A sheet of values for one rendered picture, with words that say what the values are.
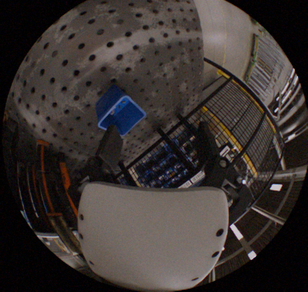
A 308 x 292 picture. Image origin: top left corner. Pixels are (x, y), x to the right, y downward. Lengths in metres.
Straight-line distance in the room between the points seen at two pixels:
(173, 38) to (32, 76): 0.40
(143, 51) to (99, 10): 0.20
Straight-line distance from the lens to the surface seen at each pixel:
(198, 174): 0.35
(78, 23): 0.28
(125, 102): 0.34
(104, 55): 0.27
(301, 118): 11.98
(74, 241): 0.31
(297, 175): 3.36
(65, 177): 0.39
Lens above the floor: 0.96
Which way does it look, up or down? 23 degrees down
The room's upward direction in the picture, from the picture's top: 142 degrees clockwise
